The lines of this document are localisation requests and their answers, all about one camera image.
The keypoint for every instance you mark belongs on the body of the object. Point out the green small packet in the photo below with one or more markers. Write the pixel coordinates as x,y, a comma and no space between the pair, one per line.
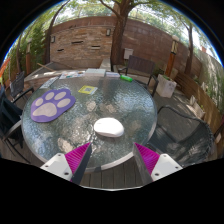
126,78

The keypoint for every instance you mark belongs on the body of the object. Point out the dark slatted garden chair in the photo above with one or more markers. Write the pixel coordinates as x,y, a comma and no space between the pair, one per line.
141,65

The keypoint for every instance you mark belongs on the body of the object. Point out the purple paw-shaped mouse pad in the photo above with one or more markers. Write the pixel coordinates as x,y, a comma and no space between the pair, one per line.
40,115

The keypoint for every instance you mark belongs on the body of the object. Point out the black wall lamp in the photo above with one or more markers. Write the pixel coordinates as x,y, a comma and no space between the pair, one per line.
53,39
108,32

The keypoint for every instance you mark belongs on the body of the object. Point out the white licence plate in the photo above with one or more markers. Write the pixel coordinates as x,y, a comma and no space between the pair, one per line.
49,82

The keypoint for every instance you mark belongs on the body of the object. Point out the small white blue booklet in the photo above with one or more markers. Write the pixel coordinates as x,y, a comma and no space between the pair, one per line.
113,74

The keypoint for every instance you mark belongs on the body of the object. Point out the white computer mouse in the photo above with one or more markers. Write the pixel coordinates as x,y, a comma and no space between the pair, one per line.
109,127

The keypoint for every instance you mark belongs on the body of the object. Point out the wooden lamp post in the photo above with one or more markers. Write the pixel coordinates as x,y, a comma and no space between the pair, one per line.
171,61
28,58

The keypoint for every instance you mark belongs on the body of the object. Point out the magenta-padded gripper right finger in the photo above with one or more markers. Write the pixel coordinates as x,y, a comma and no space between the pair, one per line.
165,165

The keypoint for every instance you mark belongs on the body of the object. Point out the white planter box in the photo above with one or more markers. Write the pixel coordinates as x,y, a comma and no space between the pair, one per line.
166,86

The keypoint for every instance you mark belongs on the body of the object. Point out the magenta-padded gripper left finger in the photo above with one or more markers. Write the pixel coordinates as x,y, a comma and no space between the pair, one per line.
56,164

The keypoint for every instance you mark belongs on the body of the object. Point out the large tree trunk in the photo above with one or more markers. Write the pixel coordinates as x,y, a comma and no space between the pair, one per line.
118,40

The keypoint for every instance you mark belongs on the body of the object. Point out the yellow printed card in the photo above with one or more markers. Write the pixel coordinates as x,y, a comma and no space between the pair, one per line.
88,90

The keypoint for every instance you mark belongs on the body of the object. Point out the white wall utility box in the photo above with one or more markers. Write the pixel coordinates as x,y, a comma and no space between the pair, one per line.
128,53

